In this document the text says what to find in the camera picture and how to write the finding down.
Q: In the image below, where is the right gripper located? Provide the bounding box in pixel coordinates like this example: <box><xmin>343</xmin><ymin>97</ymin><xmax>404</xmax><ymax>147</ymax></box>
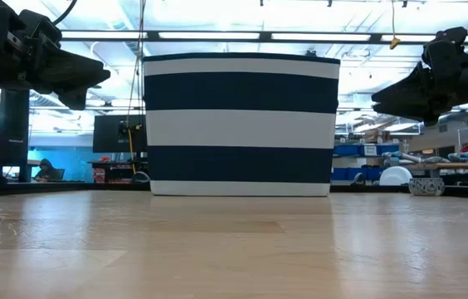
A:
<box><xmin>371</xmin><ymin>61</ymin><xmax>468</xmax><ymax>128</ymax></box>

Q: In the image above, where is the black monitor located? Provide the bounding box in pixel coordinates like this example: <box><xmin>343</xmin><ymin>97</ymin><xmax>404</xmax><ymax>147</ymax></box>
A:
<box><xmin>92</xmin><ymin>114</ymin><xmax>148</xmax><ymax>154</ymax></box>

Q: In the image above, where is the grey rolled cloth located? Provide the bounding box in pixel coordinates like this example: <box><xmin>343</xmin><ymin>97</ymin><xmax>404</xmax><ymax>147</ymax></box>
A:
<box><xmin>383</xmin><ymin>150</ymin><xmax>424</xmax><ymax>164</ymax></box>

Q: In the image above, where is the yellow hanging connector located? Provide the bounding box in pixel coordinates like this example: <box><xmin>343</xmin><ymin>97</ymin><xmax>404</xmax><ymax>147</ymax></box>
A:
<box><xmin>389</xmin><ymin>0</ymin><xmax>401</xmax><ymax>51</ymax></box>

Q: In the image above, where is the white round plate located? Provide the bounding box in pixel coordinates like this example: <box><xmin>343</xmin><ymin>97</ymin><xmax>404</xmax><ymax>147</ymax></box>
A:
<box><xmin>378</xmin><ymin>165</ymin><xmax>413</xmax><ymax>187</ymax></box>

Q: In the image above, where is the blue storage bin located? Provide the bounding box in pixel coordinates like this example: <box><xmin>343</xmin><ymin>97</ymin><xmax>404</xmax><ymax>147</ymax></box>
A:
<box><xmin>331</xmin><ymin>167</ymin><xmax>384</xmax><ymax>182</ymax></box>
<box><xmin>333</xmin><ymin>143</ymin><xmax>401</xmax><ymax>158</ymax></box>

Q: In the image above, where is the black pillar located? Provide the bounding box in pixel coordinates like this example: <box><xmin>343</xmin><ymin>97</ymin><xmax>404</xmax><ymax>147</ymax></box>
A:
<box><xmin>0</xmin><ymin>89</ymin><xmax>31</xmax><ymax>184</ymax></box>

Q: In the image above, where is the person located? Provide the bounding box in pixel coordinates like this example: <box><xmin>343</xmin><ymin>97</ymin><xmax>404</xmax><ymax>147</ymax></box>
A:
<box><xmin>34</xmin><ymin>158</ymin><xmax>61</xmax><ymax>183</ymax></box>

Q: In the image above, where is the cluttered dark workbench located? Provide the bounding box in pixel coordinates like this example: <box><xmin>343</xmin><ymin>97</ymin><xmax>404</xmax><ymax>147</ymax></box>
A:
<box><xmin>87</xmin><ymin>156</ymin><xmax>149</xmax><ymax>184</ymax></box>

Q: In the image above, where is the navy white striped fabric basket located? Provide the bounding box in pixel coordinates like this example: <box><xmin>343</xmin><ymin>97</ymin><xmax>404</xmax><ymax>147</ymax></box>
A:
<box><xmin>142</xmin><ymin>52</ymin><xmax>341</xmax><ymax>198</ymax></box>

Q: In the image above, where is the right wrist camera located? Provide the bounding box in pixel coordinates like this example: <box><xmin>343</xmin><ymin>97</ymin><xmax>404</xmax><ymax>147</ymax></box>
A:
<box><xmin>422</xmin><ymin>27</ymin><xmax>468</xmax><ymax>70</ymax></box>

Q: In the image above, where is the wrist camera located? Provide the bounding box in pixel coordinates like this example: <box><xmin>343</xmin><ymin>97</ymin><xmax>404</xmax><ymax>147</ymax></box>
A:
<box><xmin>17</xmin><ymin>10</ymin><xmax>63</xmax><ymax>57</ymax></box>
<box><xmin>422</xmin><ymin>27</ymin><xmax>468</xmax><ymax>70</ymax></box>

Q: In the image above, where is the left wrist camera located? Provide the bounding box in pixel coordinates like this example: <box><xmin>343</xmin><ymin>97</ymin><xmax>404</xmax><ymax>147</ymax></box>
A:
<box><xmin>17</xmin><ymin>10</ymin><xmax>63</xmax><ymax>57</ymax></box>

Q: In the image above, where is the thin hanging cable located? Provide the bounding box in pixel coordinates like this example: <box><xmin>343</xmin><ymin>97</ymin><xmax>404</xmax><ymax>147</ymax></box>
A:
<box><xmin>125</xmin><ymin>0</ymin><xmax>148</xmax><ymax>125</ymax></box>

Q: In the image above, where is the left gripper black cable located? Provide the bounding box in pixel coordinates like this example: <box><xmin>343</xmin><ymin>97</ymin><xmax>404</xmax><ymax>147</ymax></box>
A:
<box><xmin>53</xmin><ymin>0</ymin><xmax>78</xmax><ymax>26</ymax></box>

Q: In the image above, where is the yellow strap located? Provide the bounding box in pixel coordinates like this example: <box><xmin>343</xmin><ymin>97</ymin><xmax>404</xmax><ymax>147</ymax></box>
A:
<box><xmin>128</xmin><ymin>126</ymin><xmax>138</xmax><ymax>175</ymax></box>

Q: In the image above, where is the overhead black frame beam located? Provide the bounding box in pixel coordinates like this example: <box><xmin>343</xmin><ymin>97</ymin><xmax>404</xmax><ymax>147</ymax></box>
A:
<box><xmin>59</xmin><ymin>29</ymin><xmax>468</xmax><ymax>45</ymax></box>

